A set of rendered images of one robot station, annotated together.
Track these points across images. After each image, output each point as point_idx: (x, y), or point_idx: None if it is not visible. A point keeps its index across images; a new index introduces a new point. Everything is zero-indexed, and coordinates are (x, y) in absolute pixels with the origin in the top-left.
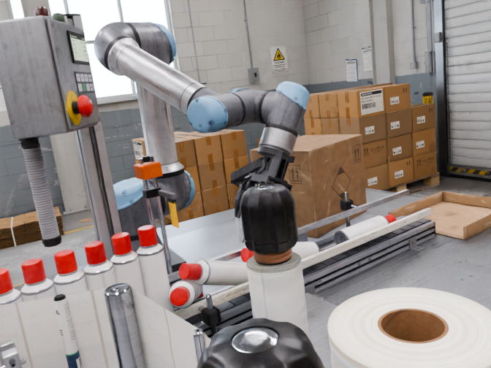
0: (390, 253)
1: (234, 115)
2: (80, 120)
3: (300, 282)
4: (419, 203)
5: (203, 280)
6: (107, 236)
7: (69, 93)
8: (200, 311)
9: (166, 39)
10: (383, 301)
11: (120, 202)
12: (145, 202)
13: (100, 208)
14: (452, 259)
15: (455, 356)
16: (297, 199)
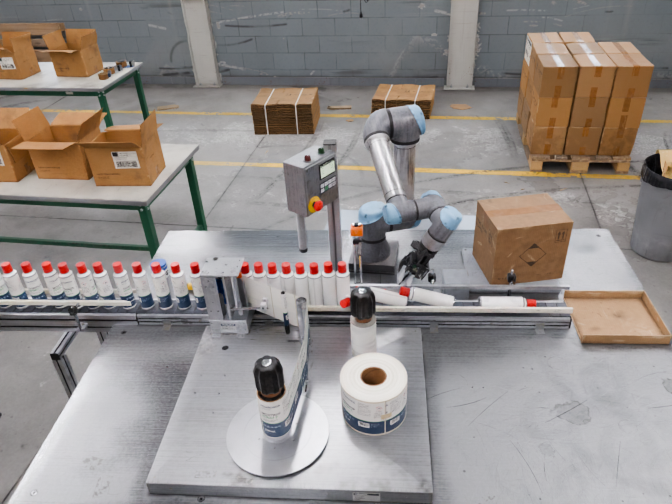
0: (515, 325)
1: (407, 218)
2: None
3: (368, 333)
4: (606, 292)
5: None
6: (333, 252)
7: (311, 199)
8: None
9: (417, 124)
10: (381, 361)
11: (362, 220)
12: (377, 224)
13: (331, 238)
14: (544, 352)
15: (365, 393)
16: (488, 254)
